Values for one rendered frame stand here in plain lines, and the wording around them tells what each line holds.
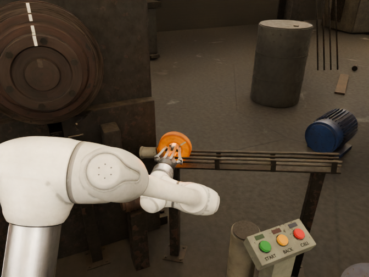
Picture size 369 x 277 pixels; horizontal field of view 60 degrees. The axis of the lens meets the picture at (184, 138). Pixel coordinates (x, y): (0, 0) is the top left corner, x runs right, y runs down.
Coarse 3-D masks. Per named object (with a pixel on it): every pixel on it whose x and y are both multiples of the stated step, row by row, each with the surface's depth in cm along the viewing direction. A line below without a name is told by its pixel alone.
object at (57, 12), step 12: (0, 12) 109; (12, 12) 110; (24, 12) 111; (36, 12) 113; (48, 12) 114; (60, 12) 116; (72, 24) 119; (84, 36) 123; (96, 48) 127; (96, 60) 129; (96, 72) 131; (96, 84) 133; (0, 108) 122; (84, 108) 136; (24, 120) 128; (36, 120) 130; (48, 120) 132; (60, 120) 134
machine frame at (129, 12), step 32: (0, 0) 119; (32, 0) 124; (64, 0) 128; (96, 0) 132; (128, 0) 138; (96, 32) 138; (128, 32) 144; (128, 64) 150; (96, 96) 151; (128, 96) 158; (0, 128) 135; (32, 128) 140; (64, 128) 146; (96, 128) 153; (128, 128) 160; (0, 224) 155; (64, 224) 170; (160, 224) 202; (0, 256) 163; (64, 256) 180
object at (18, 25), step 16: (16, 16) 110; (32, 16) 111; (48, 16) 113; (0, 32) 110; (16, 32) 110; (32, 32) 112; (48, 32) 114; (64, 32) 116; (0, 48) 110; (80, 48) 121; (0, 96) 119; (80, 96) 131; (16, 112) 124; (32, 112) 126; (48, 112) 128; (64, 112) 131
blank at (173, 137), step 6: (168, 132) 146; (174, 132) 145; (162, 138) 146; (168, 138) 145; (174, 138) 144; (180, 138) 144; (186, 138) 145; (162, 144) 147; (168, 144) 147; (180, 144) 145; (186, 144) 145; (186, 150) 146; (186, 156) 148
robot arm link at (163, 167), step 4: (156, 164) 129; (160, 164) 127; (164, 164) 127; (156, 168) 126; (160, 168) 125; (164, 168) 125; (168, 168) 126; (152, 172) 125; (168, 172) 125; (172, 172) 128; (172, 176) 127
